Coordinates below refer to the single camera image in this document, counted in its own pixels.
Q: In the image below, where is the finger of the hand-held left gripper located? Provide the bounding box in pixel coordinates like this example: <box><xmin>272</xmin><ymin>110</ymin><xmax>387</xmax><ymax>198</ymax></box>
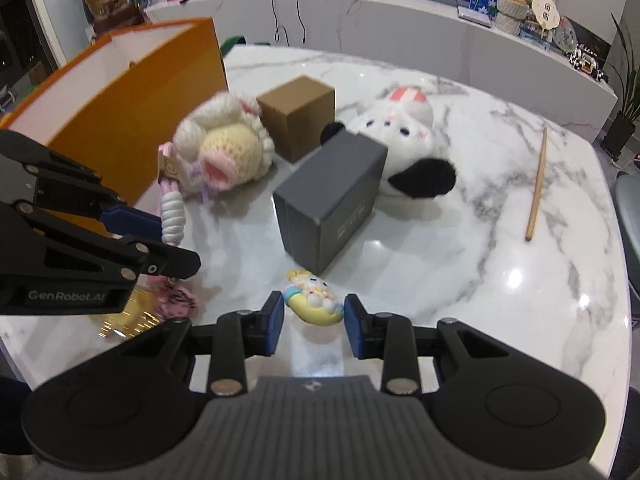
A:
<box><xmin>0</xmin><ymin>130</ymin><xmax>163</xmax><ymax>235</ymax></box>
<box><xmin>0</xmin><ymin>200</ymin><xmax>202</xmax><ymax>286</ymax></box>

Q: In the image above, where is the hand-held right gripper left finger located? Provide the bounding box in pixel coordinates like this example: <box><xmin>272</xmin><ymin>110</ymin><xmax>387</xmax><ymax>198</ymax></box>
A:
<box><xmin>125</xmin><ymin>291</ymin><xmax>287</xmax><ymax>396</ymax></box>

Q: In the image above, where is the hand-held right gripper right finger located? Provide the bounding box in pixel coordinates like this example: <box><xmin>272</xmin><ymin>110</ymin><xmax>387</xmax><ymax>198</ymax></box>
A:
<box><xmin>344</xmin><ymin>294</ymin><xmax>506</xmax><ymax>396</ymax></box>

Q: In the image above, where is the pink cat charm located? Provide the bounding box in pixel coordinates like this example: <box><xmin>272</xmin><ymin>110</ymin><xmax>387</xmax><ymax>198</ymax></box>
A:
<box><xmin>150</xmin><ymin>280</ymin><xmax>201</xmax><ymax>318</ymax></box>

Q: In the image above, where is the pastel moon figurine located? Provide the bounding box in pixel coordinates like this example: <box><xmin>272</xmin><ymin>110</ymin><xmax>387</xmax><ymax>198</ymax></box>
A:
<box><xmin>282</xmin><ymin>269</ymin><xmax>346</xmax><ymax>326</ymax></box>

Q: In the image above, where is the gold cat charm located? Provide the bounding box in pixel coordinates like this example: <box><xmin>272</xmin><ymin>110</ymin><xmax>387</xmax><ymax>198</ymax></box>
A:
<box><xmin>100</xmin><ymin>287</ymin><xmax>163</xmax><ymax>341</ymax></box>

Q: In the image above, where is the orange cardboard box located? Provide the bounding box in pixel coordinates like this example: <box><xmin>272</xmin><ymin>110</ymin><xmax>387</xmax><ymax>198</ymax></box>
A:
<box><xmin>0</xmin><ymin>17</ymin><xmax>231</xmax><ymax>238</ymax></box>

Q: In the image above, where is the cream crochet bunny toy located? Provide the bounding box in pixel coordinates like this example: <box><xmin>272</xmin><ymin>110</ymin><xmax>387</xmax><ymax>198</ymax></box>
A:
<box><xmin>172</xmin><ymin>91</ymin><xmax>275</xmax><ymax>206</ymax></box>

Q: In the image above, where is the panda plush toy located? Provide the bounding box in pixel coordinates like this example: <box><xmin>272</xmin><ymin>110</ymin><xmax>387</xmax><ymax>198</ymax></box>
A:
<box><xmin>320</xmin><ymin>85</ymin><xmax>457</xmax><ymax>198</ymax></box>

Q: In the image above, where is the brown cardboard box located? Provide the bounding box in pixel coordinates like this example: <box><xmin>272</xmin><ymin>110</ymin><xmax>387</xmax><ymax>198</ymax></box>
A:
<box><xmin>256</xmin><ymin>75</ymin><xmax>336</xmax><ymax>163</ymax></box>

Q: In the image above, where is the white marble desktop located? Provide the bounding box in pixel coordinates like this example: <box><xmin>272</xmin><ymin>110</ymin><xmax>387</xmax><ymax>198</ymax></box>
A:
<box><xmin>0</xmin><ymin>44</ymin><xmax>632</xmax><ymax>461</ymax></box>

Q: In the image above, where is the dark grey box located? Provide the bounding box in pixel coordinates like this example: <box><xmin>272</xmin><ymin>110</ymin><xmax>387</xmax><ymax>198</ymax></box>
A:
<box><xmin>272</xmin><ymin>132</ymin><xmax>390</xmax><ymax>276</ymax></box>

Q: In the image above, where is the wooden stick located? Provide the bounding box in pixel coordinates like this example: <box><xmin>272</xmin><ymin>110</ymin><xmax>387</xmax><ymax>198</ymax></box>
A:
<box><xmin>525</xmin><ymin>126</ymin><xmax>548</xmax><ymax>242</ymax></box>

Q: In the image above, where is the grey round chair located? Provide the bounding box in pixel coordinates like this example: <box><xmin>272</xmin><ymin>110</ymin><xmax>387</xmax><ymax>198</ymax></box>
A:
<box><xmin>614</xmin><ymin>172</ymin><xmax>640</xmax><ymax>306</ymax></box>

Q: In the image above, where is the white marble counter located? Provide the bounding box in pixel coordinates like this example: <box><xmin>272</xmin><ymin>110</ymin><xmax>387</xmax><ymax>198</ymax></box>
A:
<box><xmin>145</xmin><ymin>0</ymin><xmax>620</xmax><ymax>148</ymax></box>

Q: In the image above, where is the potted long-leaf plant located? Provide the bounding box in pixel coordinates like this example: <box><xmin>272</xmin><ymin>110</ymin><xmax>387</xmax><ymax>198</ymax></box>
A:
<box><xmin>600</xmin><ymin>12</ymin><xmax>640</xmax><ymax>161</ymax></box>

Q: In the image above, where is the black and white cow toy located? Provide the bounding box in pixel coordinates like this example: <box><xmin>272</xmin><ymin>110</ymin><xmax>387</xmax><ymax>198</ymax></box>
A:
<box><xmin>567</xmin><ymin>47</ymin><xmax>611</xmax><ymax>83</ymax></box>

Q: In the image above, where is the patterned round hand fan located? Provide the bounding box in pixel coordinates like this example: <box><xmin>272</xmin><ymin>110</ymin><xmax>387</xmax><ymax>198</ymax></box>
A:
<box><xmin>550</xmin><ymin>17</ymin><xmax>581</xmax><ymax>53</ymax></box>

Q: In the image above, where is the white round hand fan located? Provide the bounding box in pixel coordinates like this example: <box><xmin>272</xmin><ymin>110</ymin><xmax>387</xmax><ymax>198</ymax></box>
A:
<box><xmin>531</xmin><ymin>0</ymin><xmax>557</xmax><ymax>41</ymax></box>

